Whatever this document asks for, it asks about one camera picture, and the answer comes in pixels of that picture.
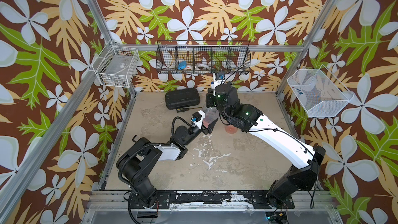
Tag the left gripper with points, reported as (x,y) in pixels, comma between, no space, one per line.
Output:
(202,129)

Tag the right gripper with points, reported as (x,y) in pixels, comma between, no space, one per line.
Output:
(210,99)

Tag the clear blue spray bottle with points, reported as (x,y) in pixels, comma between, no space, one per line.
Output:
(211,114)

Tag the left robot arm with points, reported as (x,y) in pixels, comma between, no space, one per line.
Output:
(136,164)

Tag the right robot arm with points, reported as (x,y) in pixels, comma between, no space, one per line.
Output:
(305,159)

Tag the orange translucent spray bottle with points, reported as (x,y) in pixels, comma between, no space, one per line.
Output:
(230,129)

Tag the black yellow screwdriver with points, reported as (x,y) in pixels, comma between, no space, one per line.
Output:
(184,109)

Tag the black plastic case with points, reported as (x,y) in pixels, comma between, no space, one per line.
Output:
(182,98)

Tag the white tape roll in basket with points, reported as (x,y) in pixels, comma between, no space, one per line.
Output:
(202,67)

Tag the blue round item in basket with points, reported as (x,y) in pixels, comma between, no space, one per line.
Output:
(182,65)

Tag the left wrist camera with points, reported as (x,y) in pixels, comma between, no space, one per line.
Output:
(194,119)

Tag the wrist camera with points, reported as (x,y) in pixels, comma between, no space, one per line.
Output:
(218,79)
(194,119)

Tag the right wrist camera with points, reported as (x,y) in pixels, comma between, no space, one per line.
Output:
(218,79)

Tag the black wire wall basket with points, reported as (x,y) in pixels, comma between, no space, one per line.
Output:
(219,55)

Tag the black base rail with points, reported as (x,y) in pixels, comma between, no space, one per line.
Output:
(164,199)

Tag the white wire basket right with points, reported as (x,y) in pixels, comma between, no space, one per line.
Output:
(319,92)

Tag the white wire basket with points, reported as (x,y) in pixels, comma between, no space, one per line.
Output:
(319,92)
(115,66)

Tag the white wire basket left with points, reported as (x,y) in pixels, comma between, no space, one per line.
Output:
(115,66)

